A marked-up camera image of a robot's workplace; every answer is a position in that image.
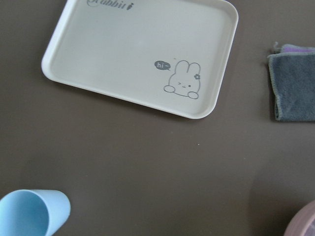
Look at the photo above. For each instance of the light blue plastic cup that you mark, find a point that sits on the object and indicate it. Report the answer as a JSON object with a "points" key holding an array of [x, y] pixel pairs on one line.
{"points": [[33, 212]]}

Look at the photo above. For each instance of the brown table mat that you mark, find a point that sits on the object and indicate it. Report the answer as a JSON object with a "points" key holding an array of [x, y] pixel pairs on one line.
{"points": [[129, 170]]}

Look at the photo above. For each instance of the cream rabbit tray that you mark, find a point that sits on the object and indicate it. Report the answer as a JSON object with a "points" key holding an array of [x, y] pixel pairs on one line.
{"points": [[169, 55]]}

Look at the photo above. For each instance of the grey folded cloth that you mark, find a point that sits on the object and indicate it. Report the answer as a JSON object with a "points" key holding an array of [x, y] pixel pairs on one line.
{"points": [[292, 75]]}

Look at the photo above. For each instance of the pink bowl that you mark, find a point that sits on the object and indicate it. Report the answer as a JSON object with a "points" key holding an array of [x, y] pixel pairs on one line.
{"points": [[303, 223]]}

